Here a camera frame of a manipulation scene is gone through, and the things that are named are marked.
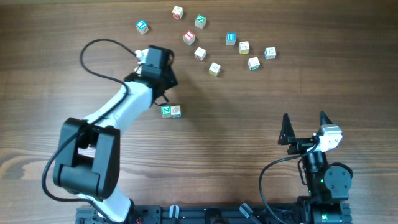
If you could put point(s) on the blue H letter block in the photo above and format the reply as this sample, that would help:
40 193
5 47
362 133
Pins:
230 38

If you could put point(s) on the blue sided picture block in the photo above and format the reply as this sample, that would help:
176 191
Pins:
176 111

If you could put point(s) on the green Z letter block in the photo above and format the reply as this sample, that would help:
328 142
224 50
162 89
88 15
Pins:
166 111

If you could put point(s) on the plain cream wooden block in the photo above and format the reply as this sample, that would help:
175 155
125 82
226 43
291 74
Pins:
138 70

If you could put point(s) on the red I letter block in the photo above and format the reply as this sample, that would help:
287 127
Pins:
189 37

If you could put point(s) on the yellow sided picture block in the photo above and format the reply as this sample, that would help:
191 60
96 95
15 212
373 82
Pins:
214 69

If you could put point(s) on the blue edged picture block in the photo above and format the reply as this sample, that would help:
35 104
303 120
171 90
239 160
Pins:
270 53

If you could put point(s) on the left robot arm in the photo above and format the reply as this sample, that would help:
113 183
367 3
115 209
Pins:
87 161

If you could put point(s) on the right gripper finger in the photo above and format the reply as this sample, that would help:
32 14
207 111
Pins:
287 135
324 119

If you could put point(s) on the blue I letter block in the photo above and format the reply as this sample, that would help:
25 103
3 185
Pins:
142 26

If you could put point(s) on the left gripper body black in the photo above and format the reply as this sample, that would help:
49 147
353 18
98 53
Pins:
170 78

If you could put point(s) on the yellow edged picture block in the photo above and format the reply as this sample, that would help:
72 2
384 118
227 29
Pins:
244 47

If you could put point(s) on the green edged picture block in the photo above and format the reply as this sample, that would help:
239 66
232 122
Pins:
254 63

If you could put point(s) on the green N block top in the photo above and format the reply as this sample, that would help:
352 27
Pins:
200 21

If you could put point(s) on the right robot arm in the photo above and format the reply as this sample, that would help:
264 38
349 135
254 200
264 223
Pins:
328 184

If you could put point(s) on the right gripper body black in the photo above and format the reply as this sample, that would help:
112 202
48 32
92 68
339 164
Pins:
300 145

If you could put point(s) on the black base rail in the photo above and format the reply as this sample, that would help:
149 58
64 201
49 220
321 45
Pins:
214 214

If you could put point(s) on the red X letter block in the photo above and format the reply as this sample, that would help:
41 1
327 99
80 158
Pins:
177 12

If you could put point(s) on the red A sided block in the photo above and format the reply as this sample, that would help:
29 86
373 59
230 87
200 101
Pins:
200 54

